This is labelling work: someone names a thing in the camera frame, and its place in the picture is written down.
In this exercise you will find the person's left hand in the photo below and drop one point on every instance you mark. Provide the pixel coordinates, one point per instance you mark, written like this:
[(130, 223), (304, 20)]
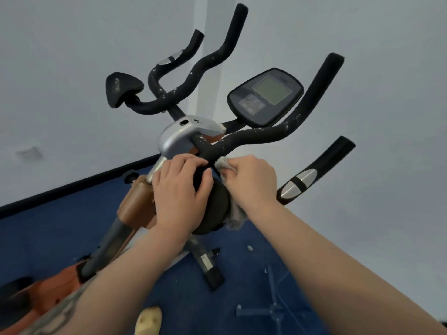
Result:
[(174, 202)]

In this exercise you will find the yellow foam slipper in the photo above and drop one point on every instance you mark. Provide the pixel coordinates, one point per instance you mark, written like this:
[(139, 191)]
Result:
[(148, 322)]

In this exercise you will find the person's right forearm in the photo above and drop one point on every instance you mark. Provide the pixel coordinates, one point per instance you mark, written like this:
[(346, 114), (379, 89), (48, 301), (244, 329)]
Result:
[(335, 275)]

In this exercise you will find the clear blue acrylic side table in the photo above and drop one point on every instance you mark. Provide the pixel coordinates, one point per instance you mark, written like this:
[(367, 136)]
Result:
[(274, 310)]

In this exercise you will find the grey cleaning cloth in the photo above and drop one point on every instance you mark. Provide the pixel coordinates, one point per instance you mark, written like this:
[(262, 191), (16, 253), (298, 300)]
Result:
[(221, 163)]

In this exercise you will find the person's right hand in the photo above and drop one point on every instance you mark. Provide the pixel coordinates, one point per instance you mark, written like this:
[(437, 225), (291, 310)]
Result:
[(253, 184)]

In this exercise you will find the silver orange exercise bike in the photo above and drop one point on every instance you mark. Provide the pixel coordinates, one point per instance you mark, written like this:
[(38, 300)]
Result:
[(178, 136)]

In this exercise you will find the white wall socket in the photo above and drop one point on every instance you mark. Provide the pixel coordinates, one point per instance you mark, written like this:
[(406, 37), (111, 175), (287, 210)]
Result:
[(29, 153)]

